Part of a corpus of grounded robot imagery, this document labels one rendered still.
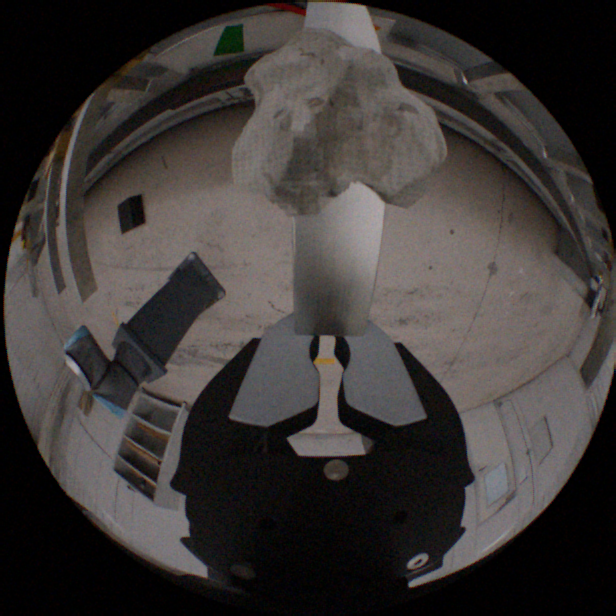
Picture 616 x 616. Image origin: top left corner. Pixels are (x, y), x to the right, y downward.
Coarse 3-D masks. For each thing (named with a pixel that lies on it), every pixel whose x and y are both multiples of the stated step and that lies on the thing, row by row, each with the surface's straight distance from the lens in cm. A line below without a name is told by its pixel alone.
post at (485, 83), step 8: (480, 64) 37; (488, 64) 36; (496, 64) 35; (464, 72) 39; (472, 72) 38; (480, 72) 36; (488, 72) 35; (496, 72) 34; (504, 72) 34; (472, 80) 37; (480, 80) 36; (488, 80) 36; (496, 80) 35; (504, 80) 35; (512, 80) 34; (480, 88) 38; (488, 88) 38; (496, 88) 37; (504, 88) 36; (512, 88) 36; (520, 88) 35
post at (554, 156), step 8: (552, 152) 55; (560, 152) 55; (552, 160) 55; (560, 160) 54; (568, 160) 53; (576, 160) 53; (560, 168) 57; (568, 168) 54; (576, 168) 52; (584, 168) 52; (584, 176) 53
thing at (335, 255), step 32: (352, 32) 11; (352, 192) 7; (320, 224) 7; (352, 224) 7; (320, 256) 7; (352, 256) 7; (320, 288) 7; (352, 288) 7; (320, 320) 8; (352, 320) 8
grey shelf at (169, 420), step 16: (144, 400) 334; (128, 416) 317; (144, 416) 338; (160, 416) 339; (176, 416) 305; (128, 432) 322; (144, 432) 344; (160, 432) 283; (176, 432) 260; (128, 448) 328; (144, 448) 337; (160, 448) 317; (176, 448) 264; (128, 464) 292; (144, 464) 331; (176, 464) 270; (128, 480) 332; (160, 480) 253; (144, 496) 271; (160, 496) 260; (176, 496) 284
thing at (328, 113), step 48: (288, 48) 8; (336, 48) 8; (288, 96) 6; (336, 96) 6; (384, 96) 7; (240, 144) 7; (288, 144) 5; (336, 144) 6; (384, 144) 6; (432, 144) 6; (288, 192) 6; (336, 192) 6; (384, 192) 6
